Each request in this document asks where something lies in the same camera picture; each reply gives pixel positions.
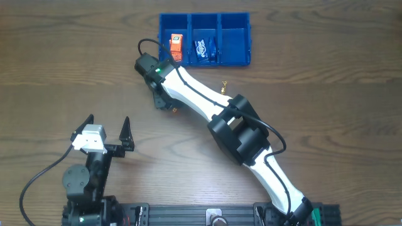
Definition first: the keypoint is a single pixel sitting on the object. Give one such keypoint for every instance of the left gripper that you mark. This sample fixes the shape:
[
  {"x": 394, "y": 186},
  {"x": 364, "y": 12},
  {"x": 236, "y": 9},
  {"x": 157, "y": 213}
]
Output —
[{"x": 114, "y": 150}]

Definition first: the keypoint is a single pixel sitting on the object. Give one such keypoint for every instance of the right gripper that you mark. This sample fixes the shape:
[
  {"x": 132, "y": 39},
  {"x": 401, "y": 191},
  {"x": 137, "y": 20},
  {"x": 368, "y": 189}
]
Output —
[{"x": 160, "y": 102}]

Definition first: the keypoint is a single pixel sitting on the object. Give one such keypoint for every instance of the orange candy box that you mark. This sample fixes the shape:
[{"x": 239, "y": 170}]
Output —
[
  {"x": 176, "y": 57},
  {"x": 176, "y": 42}
]

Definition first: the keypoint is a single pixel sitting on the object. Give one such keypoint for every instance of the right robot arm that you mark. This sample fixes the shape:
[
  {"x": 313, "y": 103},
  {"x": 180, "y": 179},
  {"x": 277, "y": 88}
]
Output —
[{"x": 194, "y": 94}]

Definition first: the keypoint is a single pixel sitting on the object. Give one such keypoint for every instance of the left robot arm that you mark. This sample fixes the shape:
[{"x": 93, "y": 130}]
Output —
[{"x": 94, "y": 179}]

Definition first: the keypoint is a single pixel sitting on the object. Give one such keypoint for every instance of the blue tray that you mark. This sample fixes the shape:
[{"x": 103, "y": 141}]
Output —
[{"x": 234, "y": 47}]

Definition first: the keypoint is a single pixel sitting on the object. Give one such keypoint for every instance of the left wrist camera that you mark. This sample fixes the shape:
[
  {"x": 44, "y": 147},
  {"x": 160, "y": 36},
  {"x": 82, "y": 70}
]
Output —
[{"x": 89, "y": 139}]

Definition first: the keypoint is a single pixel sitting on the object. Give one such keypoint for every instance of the mounting rail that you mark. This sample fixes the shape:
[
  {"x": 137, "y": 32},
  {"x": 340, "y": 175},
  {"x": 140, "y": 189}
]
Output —
[{"x": 176, "y": 215}]

